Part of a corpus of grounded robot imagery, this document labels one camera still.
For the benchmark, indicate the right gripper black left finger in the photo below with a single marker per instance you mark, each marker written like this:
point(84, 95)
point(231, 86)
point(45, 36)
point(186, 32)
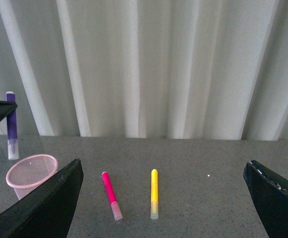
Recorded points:
point(47, 211)

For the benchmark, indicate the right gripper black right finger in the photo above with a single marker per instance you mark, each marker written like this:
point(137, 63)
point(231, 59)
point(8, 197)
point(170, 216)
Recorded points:
point(269, 193)

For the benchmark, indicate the purple marker pen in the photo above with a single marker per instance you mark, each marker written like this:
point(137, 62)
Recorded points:
point(12, 142)

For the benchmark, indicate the pink marker pen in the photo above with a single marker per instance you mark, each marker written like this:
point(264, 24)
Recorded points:
point(111, 197)

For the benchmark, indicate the pink mesh cup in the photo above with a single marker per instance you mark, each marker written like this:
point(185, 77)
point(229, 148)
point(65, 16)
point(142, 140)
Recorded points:
point(29, 173)

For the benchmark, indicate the yellow marker pen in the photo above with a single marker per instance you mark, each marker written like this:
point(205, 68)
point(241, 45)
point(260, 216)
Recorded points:
point(154, 195)

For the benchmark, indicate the white curtain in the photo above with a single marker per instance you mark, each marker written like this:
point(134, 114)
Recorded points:
point(183, 69)

